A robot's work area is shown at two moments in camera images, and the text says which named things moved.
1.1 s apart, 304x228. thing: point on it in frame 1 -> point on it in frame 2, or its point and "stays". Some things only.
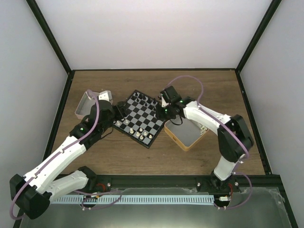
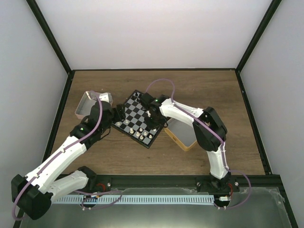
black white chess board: (141, 124) stays
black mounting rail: (262, 183) stays
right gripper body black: (166, 115) -> (156, 122)
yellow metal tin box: (184, 132) stays
